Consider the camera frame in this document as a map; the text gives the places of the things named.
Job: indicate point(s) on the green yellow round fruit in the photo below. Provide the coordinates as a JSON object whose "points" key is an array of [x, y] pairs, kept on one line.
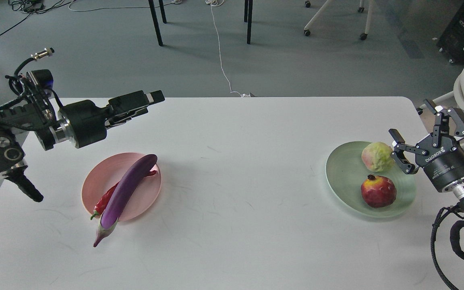
{"points": [[377, 157]]}

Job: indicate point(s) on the black table legs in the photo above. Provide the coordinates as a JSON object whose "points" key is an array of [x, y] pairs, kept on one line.
{"points": [[156, 22], [248, 15]]}

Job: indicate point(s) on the black table legs left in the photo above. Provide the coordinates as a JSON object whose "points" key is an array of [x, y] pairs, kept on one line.
{"points": [[156, 22]]}

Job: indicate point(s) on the black equipment case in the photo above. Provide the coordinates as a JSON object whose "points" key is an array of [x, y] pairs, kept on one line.
{"points": [[451, 42]]}

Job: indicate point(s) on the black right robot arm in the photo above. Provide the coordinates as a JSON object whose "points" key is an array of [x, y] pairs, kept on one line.
{"points": [[456, 234]]}

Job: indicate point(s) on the pink plate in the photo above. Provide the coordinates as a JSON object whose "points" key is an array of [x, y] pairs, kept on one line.
{"points": [[105, 174]]}

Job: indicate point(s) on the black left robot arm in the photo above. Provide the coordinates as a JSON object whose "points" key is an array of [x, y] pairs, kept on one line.
{"points": [[37, 108]]}

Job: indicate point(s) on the green plate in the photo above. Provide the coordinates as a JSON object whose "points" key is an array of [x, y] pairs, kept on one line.
{"points": [[345, 172]]}

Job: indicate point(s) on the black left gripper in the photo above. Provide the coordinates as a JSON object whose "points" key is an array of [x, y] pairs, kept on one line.
{"points": [[83, 123]]}

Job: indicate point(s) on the red pomegranate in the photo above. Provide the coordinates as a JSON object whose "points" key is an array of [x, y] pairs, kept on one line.
{"points": [[378, 191]]}

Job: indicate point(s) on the purple eggplant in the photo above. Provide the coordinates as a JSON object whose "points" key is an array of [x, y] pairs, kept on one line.
{"points": [[122, 194]]}

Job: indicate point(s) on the white rolling chair base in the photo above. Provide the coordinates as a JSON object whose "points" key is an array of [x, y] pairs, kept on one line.
{"points": [[322, 20]]}

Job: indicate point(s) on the red chili pepper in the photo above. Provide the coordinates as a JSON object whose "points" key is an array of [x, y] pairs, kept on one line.
{"points": [[104, 202]]}

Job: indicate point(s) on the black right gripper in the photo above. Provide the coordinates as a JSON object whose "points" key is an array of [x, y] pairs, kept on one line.
{"points": [[439, 153]]}

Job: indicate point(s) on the black table legs right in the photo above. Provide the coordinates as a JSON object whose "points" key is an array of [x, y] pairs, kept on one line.
{"points": [[248, 15]]}

